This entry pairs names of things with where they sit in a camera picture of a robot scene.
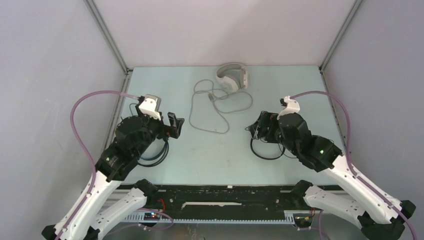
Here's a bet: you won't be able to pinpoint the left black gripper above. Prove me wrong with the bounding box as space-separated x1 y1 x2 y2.
134 103 184 157

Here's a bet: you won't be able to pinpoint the grey headphone cable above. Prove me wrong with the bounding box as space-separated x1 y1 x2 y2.
188 79 254 135

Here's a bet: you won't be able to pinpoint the white over-ear headphones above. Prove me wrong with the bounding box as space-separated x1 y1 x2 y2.
215 62 249 92

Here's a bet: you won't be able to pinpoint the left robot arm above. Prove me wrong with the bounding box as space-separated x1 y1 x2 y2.
42 112 185 240

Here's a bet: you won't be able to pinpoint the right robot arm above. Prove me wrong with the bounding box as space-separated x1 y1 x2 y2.
246 111 416 240

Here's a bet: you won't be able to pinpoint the black on-ear headphones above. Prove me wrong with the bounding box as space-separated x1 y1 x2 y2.
241 126 296 162

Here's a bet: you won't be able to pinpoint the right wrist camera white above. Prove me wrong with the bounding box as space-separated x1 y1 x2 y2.
277 96 300 120

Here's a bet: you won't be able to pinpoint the black headphones with blue cable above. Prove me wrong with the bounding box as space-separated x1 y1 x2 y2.
138 141 170 168

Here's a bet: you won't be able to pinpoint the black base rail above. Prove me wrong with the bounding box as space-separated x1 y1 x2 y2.
145 185 318 222

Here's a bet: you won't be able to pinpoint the white cable duct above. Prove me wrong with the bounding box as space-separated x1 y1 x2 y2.
122 211 299 225

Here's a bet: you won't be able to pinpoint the right aluminium frame post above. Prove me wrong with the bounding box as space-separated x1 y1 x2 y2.
319 0 365 150

